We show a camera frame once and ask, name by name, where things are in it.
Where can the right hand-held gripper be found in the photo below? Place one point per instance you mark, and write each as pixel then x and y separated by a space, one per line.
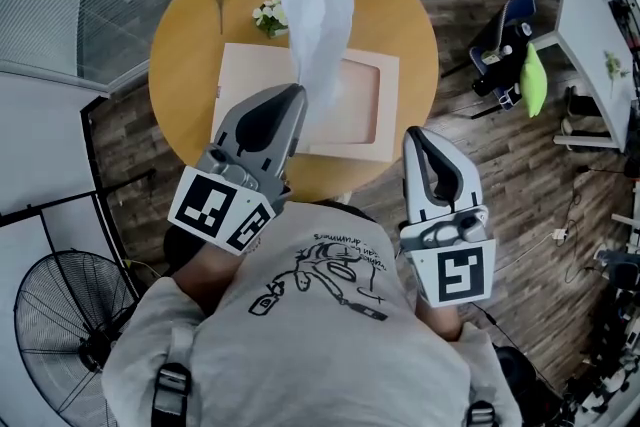
pixel 460 272

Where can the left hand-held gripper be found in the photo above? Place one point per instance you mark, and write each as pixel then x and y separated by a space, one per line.
pixel 200 205

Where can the white sheet of paper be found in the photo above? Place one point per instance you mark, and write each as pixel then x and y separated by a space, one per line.
pixel 315 5

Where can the person's left forearm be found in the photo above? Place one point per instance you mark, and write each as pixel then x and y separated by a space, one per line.
pixel 210 280

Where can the person's right forearm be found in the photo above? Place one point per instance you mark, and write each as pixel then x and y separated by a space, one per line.
pixel 440 322

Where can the white artificial flower bunch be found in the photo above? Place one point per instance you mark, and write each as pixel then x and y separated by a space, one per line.
pixel 270 17

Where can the white power adapter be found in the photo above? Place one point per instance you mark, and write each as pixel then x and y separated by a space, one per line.
pixel 558 234

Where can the green pillow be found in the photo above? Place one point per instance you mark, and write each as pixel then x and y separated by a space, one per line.
pixel 534 80

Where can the small artificial flower sprig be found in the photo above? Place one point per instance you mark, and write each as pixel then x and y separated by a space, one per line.
pixel 614 67

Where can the person's gray printed t-shirt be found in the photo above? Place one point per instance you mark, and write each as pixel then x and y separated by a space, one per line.
pixel 320 355

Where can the black bag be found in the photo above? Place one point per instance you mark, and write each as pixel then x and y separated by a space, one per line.
pixel 520 380

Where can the white desk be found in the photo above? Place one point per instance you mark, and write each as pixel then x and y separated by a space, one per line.
pixel 590 30

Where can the black floor fan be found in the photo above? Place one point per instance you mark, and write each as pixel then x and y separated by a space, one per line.
pixel 60 315

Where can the black metal frame stand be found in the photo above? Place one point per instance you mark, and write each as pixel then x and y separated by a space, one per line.
pixel 92 155

